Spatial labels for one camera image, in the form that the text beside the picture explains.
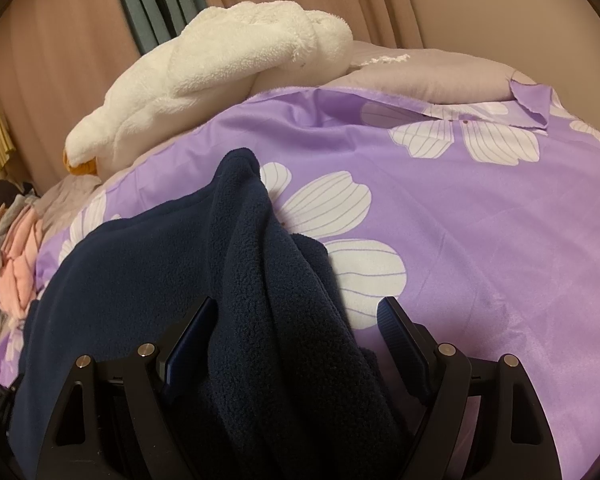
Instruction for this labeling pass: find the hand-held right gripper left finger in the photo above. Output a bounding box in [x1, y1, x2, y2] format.
[35, 296, 219, 480]

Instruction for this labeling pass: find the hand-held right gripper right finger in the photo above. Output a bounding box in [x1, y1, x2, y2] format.
[377, 296, 564, 480]

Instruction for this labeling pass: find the navy fleece jacket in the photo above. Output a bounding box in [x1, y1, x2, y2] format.
[10, 147, 417, 480]

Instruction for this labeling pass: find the pile of pink clothes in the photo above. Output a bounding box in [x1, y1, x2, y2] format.
[0, 202, 46, 322]

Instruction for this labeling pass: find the purple floral bed sheet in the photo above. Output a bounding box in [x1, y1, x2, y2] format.
[0, 80, 600, 480]

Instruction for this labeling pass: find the dark brown pillow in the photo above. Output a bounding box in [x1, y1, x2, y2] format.
[0, 178, 26, 209]

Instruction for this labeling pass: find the white plush goose toy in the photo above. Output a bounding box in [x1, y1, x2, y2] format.
[62, 0, 355, 177]

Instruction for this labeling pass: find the blue-grey curtain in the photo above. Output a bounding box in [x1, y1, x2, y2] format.
[111, 0, 212, 56]

